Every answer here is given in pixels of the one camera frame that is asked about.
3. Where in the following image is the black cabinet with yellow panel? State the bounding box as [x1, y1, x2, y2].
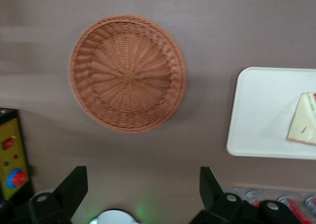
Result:
[0, 107, 34, 203]

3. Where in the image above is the red cola bottle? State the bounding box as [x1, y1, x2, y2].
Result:
[245, 189, 266, 209]
[276, 195, 311, 224]
[304, 195, 316, 211]

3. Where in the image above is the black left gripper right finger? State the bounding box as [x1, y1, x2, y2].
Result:
[189, 166, 244, 224]

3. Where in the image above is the brown round wicker basket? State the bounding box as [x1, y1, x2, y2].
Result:
[69, 14, 187, 134]

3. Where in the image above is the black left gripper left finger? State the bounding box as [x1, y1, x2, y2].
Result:
[28, 166, 89, 224]

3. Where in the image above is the triangular sandwich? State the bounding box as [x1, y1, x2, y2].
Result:
[286, 91, 316, 146]

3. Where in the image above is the cream rectangular plastic tray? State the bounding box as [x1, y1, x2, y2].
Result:
[226, 66, 316, 160]

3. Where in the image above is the clear acrylic bottle rack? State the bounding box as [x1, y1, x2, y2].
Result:
[233, 182, 316, 224]

